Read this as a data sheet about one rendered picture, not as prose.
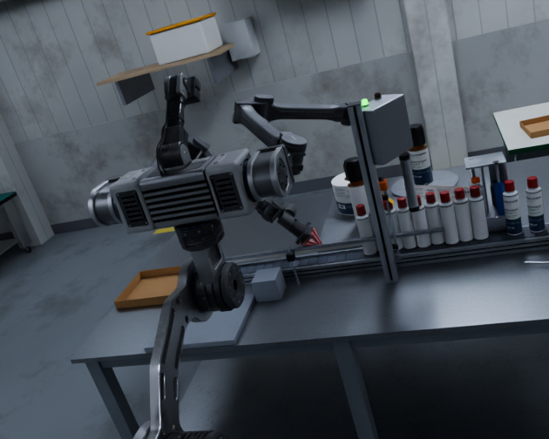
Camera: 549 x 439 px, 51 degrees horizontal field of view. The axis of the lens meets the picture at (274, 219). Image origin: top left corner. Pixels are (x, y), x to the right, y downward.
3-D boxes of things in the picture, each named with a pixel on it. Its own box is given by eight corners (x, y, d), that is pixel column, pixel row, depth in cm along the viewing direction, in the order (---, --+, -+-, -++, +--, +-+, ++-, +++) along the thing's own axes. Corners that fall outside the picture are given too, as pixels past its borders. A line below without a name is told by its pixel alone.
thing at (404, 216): (417, 242, 220) (408, 194, 212) (417, 249, 215) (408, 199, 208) (403, 244, 221) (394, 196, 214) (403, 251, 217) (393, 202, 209)
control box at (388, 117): (414, 146, 197) (404, 93, 190) (383, 165, 188) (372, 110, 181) (390, 145, 204) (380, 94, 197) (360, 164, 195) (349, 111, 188)
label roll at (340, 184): (337, 202, 278) (331, 174, 273) (378, 193, 275) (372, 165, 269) (338, 219, 260) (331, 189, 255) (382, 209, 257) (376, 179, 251)
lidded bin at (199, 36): (225, 44, 488) (215, 11, 478) (210, 52, 453) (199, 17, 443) (175, 57, 503) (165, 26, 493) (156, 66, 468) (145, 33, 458)
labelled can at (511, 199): (521, 229, 208) (515, 177, 201) (524, 235, 204) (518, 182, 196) (506, 231, 210) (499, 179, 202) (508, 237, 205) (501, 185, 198)
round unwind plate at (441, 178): (457, 168, 278) (456, 165, 277) (460, 192, 251) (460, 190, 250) (392, 178, 287) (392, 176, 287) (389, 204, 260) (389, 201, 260)
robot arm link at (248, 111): (225, 121, 203) (228, 94, 198) (259, 121, 209) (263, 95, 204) (282, 176, 169) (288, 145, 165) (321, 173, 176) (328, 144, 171)
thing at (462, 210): (473, 235, 213) (465, 185, 206) (474, 241, 209) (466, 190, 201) (458, 237, 215) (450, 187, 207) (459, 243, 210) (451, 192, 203)
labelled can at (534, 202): (544, 226, 206) (538, 173, 198) (546, 233, 201) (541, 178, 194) (528, 227, 207) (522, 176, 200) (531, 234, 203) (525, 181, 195)
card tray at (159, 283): (199, 271, 261) (196, 263, 260) (178, 302, 238) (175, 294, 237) (142, 278, 270) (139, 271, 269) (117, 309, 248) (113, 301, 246)
